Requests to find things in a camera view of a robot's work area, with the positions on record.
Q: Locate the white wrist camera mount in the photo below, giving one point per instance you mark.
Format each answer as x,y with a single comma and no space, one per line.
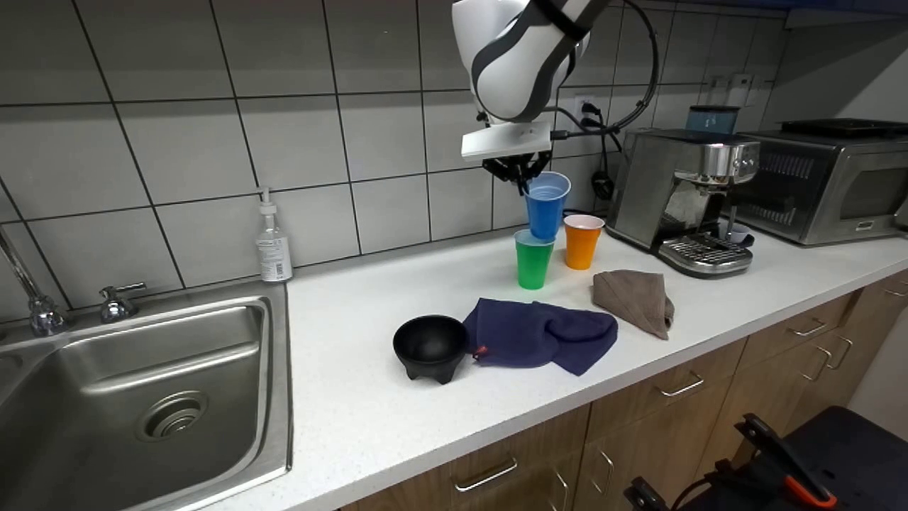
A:
506,144

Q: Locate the chrome faucet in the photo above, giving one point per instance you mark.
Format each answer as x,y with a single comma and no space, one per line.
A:
40,307

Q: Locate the stainless steel microwave oven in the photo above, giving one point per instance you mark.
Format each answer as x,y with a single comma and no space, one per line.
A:
824,185

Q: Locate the black cart with orange clamp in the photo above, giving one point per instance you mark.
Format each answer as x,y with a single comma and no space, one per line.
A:
842,459

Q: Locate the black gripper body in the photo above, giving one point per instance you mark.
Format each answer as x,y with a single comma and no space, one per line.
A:
511,165

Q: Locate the navy blue cloth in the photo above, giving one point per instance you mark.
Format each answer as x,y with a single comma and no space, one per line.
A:
530,334

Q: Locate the brown cloth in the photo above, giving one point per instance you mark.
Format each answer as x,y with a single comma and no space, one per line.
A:
638,295

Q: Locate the black coffee grinder blue hopper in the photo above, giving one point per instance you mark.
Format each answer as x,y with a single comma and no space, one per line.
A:
711,117

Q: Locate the clear soap pump bottle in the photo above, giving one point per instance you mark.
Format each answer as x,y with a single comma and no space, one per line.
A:
273,251

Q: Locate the stainless steel sink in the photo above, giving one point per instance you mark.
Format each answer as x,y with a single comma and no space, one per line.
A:
144,399

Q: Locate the orange plastic cup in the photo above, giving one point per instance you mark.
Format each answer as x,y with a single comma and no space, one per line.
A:
582,247

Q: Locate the stainless steel espresso machine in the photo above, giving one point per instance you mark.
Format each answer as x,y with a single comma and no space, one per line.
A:
653,185

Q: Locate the black footed bowl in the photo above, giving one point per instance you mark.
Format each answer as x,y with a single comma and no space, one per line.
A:
429,348

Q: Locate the blue plastic cup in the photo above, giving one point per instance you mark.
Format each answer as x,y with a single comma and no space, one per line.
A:
547,212

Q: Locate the green plastic cup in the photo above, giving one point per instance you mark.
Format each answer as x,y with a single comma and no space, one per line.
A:
535,268

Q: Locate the wooden cabinet front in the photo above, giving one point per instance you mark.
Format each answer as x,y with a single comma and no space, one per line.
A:
653,427

